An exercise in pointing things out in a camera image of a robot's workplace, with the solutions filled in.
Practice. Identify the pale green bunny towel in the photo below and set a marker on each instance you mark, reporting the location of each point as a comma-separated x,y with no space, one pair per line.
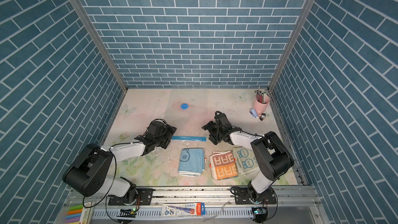
246,162

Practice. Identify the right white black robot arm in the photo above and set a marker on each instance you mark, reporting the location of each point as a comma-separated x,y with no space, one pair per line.
274,159

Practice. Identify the pink pen cup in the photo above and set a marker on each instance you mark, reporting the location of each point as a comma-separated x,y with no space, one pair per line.
260,102

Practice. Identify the aluminium mounting rail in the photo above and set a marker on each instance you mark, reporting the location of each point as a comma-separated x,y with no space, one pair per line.
297,203

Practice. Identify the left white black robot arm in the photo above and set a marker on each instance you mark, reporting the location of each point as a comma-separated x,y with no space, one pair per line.
94,170

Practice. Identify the clear vacuum bag blue zipper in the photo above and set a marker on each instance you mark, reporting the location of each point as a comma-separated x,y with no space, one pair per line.
188,114

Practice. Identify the light blue towel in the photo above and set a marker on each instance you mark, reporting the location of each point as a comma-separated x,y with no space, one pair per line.
192,162

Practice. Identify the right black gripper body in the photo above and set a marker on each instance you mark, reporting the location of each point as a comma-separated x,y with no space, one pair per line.
215,134

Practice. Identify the red blue packaged item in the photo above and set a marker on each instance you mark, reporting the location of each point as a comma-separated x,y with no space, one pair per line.
188,209

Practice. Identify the colourful marker set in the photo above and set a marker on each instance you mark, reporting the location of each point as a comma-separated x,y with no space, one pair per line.
78,214

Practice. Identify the small metal binder clip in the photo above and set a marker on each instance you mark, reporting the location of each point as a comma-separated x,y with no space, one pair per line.
262,116

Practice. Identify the orange white folded towel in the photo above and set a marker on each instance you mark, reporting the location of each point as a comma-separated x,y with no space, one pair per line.
222,165

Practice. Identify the small blue white eraser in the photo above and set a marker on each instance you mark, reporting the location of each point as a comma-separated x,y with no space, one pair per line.
253,113

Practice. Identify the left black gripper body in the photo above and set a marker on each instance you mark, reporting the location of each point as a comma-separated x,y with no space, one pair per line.
166,136

